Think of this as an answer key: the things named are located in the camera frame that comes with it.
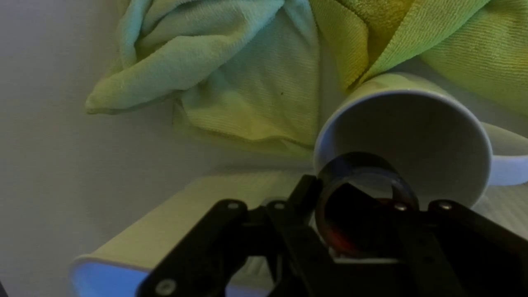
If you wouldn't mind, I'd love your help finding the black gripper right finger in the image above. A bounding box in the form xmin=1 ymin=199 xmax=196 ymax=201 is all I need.
xmin=323 ymin=181 xmax=409 ymax=255

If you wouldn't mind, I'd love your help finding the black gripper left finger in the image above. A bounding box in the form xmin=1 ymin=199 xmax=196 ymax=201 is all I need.
xmin=288 ymin=173 xmax=324 ymax=221

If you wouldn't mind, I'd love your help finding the white plastic basket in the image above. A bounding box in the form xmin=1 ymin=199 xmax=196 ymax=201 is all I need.
xmin=67 ymin=166 xmax=326 ymax=297

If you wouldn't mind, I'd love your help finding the light green towel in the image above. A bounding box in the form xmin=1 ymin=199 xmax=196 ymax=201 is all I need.
xmin=83 ymin=0 xmax=321 ymax=148

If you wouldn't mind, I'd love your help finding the bright yellow towel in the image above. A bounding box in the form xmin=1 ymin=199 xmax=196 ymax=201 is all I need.
xmin=308 ymin=0 xmax=528 ymax=120

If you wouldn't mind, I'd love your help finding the white ceramic mug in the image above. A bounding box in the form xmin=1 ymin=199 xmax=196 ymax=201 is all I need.
xmin=311 ymin=71 xmax=528 ymax=214

